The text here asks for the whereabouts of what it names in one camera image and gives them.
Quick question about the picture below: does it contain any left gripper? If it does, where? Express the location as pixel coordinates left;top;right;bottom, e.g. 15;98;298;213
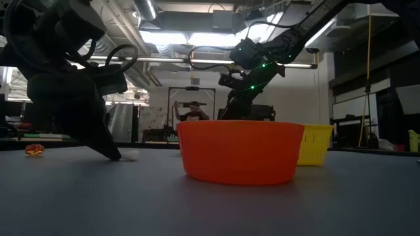
26;71;123;162

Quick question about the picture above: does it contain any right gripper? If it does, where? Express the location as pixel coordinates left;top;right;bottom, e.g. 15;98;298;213
219;63;286;121

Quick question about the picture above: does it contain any white toy ghost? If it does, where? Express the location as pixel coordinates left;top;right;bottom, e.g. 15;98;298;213
120;149;140;162

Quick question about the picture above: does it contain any yellow plastic basket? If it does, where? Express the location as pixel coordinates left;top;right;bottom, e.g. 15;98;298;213
297;123;335;167

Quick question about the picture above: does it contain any wide black monitor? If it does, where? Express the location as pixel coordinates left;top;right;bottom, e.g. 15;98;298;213
251;104;277;123

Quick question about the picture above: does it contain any grey plastic cover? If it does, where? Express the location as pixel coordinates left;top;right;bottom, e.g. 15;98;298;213
105;103;135;142

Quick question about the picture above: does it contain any orange plastic bowl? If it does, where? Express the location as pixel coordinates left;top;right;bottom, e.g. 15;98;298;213
176;119;306;186

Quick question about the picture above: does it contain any person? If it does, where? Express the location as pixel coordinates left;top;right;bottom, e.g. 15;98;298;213
173;100;211;122

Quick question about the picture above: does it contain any orange toy pumpkin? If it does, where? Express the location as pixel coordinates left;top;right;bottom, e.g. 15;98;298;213
24;143;45;157

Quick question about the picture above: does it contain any large ceiling light panel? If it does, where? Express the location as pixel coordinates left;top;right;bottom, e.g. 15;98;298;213
139;12;335;49

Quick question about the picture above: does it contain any long linear ceiling light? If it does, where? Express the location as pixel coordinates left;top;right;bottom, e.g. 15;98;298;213
70;56;318;69

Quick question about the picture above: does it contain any blue-grey table mat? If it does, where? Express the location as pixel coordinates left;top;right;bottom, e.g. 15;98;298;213
0;144;420;236

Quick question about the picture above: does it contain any black shelf unit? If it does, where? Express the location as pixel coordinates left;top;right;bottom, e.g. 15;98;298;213
329;114;371;148

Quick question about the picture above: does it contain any whiteboard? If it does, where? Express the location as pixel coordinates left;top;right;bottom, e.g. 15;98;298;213
332;92;379;121

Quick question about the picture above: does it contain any black pole stand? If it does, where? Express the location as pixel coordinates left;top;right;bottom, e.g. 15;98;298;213
363;80;379;149

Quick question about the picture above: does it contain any white bag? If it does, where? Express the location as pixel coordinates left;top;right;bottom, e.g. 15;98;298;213
377;138;397;151

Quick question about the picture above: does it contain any yellow-green container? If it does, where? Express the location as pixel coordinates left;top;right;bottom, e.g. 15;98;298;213
408;129;420;153

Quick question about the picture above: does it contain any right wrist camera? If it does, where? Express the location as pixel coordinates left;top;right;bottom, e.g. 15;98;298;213
217;72;246;92

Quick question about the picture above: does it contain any black gantry frame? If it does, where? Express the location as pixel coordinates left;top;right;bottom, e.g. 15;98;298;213
167;86;217;121

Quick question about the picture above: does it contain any black right camera cable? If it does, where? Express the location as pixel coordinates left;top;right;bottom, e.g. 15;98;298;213
187;20;298;71

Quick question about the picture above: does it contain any black camera cable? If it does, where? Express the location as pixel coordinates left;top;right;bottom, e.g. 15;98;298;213
187;20;298;71
65;43;140;75

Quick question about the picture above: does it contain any black left camera cable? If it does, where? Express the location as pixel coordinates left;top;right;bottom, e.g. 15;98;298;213
65;43;140;75

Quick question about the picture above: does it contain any silver air duct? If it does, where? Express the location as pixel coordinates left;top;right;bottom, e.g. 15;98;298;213
91;0;159;89

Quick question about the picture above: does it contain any yellow hanging cable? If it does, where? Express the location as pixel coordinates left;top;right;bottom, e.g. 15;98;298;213
358;14;373;148

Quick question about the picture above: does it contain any white wall panel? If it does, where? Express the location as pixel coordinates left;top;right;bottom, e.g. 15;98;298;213
394;84;420;115

